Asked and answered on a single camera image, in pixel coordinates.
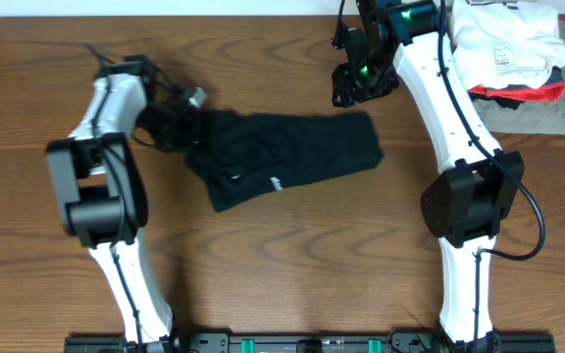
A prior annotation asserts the black t-shirt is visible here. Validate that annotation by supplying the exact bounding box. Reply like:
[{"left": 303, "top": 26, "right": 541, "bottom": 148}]
[{"left": 186, "top": 111, "right": 384, "bottom": 212}]

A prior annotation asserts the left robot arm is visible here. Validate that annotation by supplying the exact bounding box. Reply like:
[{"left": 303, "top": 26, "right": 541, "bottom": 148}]
[{"left": 45, "top": 55, "right": 187, "bottom": 352}]

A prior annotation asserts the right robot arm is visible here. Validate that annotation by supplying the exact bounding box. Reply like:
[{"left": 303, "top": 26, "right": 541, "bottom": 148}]
[{"left": 331, "top": 1, "right": 524, "bottom": 352}]

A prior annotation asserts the white folded garment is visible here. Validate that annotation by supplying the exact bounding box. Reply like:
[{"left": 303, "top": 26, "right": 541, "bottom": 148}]
[{"left": 450, "top": 0, "right": 565, "bottom": 90}]

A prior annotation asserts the red and black folded garment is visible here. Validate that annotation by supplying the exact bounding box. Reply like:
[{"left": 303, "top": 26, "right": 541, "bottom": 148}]
[{"left": 468, "top": 67, "right": 565, "bottom": 110}]

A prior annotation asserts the grey folded garment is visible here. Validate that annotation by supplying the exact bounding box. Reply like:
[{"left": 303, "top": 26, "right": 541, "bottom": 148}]
[{"left": 447, "top": 1, "right": 565, "bottom": 134}]

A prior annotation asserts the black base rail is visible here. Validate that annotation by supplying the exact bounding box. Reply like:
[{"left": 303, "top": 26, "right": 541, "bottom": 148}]
[{"left": 63, "top": 328, "right": 556, "bottom": 353}]

